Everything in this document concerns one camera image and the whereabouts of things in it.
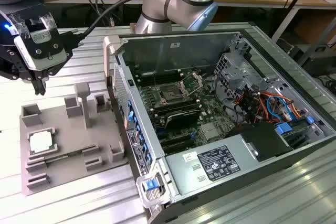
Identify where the silver CPU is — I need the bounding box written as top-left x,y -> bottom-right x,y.
28,132 -> 57,154

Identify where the black RAM slot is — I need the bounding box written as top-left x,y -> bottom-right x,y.
137,74 -> 182,84
153,102 -> 200,112
151,97 -> 197,106
135,68 -> 181,77

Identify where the CPU socket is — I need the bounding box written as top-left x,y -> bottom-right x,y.
157,83 -> 192,104

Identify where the black expansion slot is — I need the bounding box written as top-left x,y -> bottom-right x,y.
158,134 -> 194,146
161,142 -> 197,154

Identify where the grey parts rack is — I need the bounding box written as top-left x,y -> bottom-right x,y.
19,82 -> 130,197

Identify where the green RAM stick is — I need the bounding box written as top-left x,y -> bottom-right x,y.
43,149 -> 86,162

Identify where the metal socket cover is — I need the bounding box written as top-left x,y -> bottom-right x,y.
177,71 -> 205,97

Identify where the open PC case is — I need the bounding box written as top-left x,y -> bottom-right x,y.
103,28 -> 336,224

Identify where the black graphics card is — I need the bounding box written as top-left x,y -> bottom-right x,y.
163,108 -> 201,131

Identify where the blue case latch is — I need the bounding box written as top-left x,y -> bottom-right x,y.
145,179 -> 158,191

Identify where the green motherboard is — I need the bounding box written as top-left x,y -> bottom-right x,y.
132,66 -> 244,156

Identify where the silver chipset heatsink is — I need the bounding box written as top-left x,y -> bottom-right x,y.
201,123 -> 220,141

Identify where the silver power supply unit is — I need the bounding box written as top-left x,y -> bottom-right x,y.
164,134 -> 259,196

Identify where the silver metal drive cage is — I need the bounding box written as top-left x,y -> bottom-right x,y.
213,52 -> 265,100

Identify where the black plastic shroud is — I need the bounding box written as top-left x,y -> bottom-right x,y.
226,123 -> 294,163

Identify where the large blue drive latch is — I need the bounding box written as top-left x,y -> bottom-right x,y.
275,123 -> 293,136

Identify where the black floor computer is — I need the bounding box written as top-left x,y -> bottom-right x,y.
300,50 -> 336,78

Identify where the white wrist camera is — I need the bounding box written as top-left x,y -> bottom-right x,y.
14,28 -> 68,71

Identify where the thick black cable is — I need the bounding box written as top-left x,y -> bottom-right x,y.
61,0 -> 166,49

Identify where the blue wire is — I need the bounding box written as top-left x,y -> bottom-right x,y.
266,94 -> 292,123

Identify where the orange wire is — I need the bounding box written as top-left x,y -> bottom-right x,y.
286,102 -> 308,119

